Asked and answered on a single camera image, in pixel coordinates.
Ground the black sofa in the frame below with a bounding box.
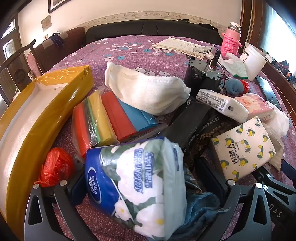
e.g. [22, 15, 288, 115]
[85, 20, 221, 45]

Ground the blue towel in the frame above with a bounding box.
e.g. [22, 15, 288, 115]
[171, 181, 229, 241]

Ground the yellow taped cardboard box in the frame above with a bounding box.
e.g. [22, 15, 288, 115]
[0, 65, 95, 241]

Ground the framed wall painting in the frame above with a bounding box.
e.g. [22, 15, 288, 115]
[47, 0, 77, 14]

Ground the dark wooden chair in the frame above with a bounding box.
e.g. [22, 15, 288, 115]
[0, 39, 47, 105]

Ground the white towel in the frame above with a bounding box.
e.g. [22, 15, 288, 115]
[105, 62, 192, 116]

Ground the dark gold patterned packet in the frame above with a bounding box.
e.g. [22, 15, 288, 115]
[183, 113, 238, 172]

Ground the multicoloured cloth pack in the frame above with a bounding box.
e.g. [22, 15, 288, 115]
[71, 90, 119, 158]

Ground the pink thermos bottle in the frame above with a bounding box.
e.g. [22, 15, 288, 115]
[221, 21, 242, 57]

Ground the black electric motor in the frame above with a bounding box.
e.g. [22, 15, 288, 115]
[184, 54, 228, 93]

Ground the dark wooden glass door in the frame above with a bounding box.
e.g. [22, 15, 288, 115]
[0, 14, 23, 70]

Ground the purple cloth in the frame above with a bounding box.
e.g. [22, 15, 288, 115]
[48, 32, 66, 47]

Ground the brown armchair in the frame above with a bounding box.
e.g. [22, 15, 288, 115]
[31, 27, 86, 75]

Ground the white plastic jar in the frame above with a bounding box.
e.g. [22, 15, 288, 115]
[239, 43, 267, 81]

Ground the purple flowered tablecloth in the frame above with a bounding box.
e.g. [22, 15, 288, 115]
[44, 35, 296, 241]

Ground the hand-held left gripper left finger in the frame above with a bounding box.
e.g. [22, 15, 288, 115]
[24, 158, 97, 241]

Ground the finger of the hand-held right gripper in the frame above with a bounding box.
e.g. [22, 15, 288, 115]
[251, 168, 281, 193]
[280, 159, 296, 179]

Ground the lemon print tissue pack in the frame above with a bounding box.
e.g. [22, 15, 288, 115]
[210, 116, 277, 181]

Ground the pile of windowsill clutter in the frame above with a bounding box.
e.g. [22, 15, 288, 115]
[266, 53, 296, 88]

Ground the blue white flowered tissue pack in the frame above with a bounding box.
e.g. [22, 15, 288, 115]
[85, 137, 188, 241]

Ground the red plastic bag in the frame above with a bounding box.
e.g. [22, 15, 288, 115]
[38, 147, 75, 188]

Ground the pink tissue pack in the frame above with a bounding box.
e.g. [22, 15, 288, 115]
[232, 93, 274, 122]

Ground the black smartphone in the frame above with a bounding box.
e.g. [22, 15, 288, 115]
[255, 76, 282, 110]

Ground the pale white tissue pack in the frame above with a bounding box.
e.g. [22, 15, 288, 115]
[196, 89, 249, 123]

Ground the small wall plaque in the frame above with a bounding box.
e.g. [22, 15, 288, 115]
[41, 14, 52, 30]

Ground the black bag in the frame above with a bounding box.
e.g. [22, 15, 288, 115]
[198, 23, 219, 32]

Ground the wooden window frame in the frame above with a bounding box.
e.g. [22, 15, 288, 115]
[240, 0, 266, 47]

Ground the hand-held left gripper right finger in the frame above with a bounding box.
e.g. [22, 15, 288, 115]
[196, 158, 275, 241]

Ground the white plastic bag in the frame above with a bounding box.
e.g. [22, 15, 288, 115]
[264, 101, 290, 137]

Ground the white paper booklet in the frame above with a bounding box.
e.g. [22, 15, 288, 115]
[151, 37, 215, 59]

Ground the white work glove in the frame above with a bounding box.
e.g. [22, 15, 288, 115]
[217, 52, 249, 78]

